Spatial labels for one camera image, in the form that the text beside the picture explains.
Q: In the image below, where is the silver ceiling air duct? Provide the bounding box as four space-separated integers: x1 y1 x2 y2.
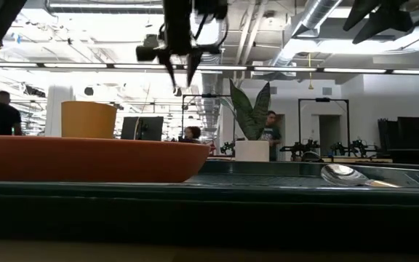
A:
267 0 343 68

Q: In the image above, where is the green snake plant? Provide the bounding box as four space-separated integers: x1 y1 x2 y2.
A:
220 79 271 142

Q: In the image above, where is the white plant pot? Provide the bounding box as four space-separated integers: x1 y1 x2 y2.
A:
234 140 271 162

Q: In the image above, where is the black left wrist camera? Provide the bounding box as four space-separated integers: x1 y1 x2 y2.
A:
135 33 161 62

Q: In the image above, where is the black equipment rack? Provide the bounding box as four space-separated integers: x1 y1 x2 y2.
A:
377 116 419 164

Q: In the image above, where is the dark green plastic tray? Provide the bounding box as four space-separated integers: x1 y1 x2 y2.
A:
0 159 419 252

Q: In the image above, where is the silver metal spoon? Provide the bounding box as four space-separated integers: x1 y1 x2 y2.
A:
320 163 402 188

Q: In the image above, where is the black computer monitor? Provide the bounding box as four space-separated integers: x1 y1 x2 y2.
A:
120 116 164 142

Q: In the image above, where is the yellow plastic cup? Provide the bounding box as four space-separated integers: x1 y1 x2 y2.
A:
60 100 118 140

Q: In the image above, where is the black metal frame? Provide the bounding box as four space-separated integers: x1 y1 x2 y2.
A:
181 93 236 141
298 97 351 146

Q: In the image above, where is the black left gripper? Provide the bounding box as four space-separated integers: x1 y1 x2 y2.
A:
157 0 229 89

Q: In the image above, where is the coral orange plate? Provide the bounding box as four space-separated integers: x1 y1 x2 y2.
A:
0 134 211 184

